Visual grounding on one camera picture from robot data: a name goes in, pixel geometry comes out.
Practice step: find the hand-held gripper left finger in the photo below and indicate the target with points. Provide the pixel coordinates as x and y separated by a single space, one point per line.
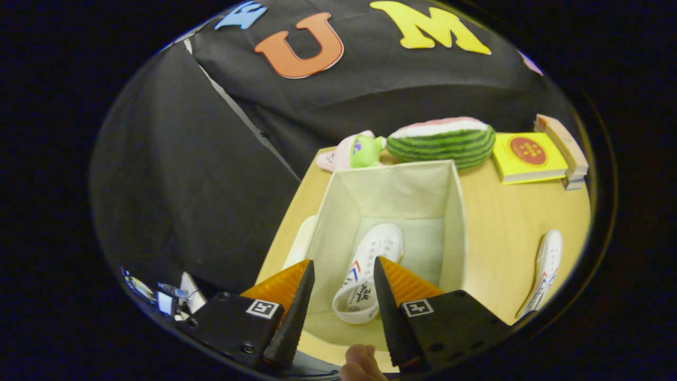
299 317

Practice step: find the yellow book with red circle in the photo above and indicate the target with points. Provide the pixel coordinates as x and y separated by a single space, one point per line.
529 159

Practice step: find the white striped shoe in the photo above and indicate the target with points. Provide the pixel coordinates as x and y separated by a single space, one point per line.
378 246
550 254

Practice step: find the pink and green plush toy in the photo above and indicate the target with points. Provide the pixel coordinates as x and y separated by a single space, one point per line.
341 153

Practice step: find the white paperback book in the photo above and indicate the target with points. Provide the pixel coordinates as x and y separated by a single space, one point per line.
575 182

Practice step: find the watermelon slice plush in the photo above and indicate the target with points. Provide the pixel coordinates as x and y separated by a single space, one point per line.
444 148

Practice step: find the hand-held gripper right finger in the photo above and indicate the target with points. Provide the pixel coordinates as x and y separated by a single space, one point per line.
391 323

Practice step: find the cream fabric storage box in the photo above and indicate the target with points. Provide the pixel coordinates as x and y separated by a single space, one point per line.
402 196

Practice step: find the cream storage box lid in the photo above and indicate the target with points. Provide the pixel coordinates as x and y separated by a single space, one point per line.
299 246

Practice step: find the white and blue floor clutter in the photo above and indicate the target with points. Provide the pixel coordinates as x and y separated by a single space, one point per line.
174 299

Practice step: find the black backdrop cloth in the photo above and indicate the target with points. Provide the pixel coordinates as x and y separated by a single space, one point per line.
185 185

